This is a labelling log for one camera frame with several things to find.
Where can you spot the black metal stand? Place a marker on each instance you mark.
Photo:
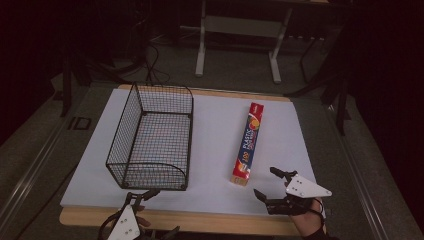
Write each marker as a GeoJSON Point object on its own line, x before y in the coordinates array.
{"type": "Point", "coordinates": [66, 86]}
{"type": "Point", "coordinates": [340, 100]}

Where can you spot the red and blue wrap box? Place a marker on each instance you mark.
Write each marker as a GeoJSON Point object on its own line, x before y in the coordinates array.
{"type": "Point", "coordinates": [248, 143]}

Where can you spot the white table mat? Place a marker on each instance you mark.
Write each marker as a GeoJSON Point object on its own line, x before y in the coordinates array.
{"type": "Point", "coordinates": [213, 133]}

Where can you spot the white metal table frame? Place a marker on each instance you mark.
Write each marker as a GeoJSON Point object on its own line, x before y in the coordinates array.
{"type": "Point", "coordinates": [200, 50]}

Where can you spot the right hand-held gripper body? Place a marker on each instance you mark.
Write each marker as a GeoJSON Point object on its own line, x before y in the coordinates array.
{"type": "Point", "coordinates": [305, 188]}

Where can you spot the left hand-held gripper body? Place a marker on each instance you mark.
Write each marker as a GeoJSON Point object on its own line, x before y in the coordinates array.
{"type": "Point", "coordinates": [125, 225]}

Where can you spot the person's left hand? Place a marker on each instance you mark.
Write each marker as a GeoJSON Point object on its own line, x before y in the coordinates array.
{"type": "Point", "coordinates": [144, 222]}

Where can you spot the grey metal floor rail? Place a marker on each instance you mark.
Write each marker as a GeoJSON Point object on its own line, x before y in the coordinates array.
{"type": "Point", "coordinates": [360, 173]}
{"type": "Point", "coordinates": [31, 173]}

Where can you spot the person's right hand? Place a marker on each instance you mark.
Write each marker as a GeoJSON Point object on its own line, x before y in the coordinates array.
{"type": "Point", "coordinates": [308, 221]}

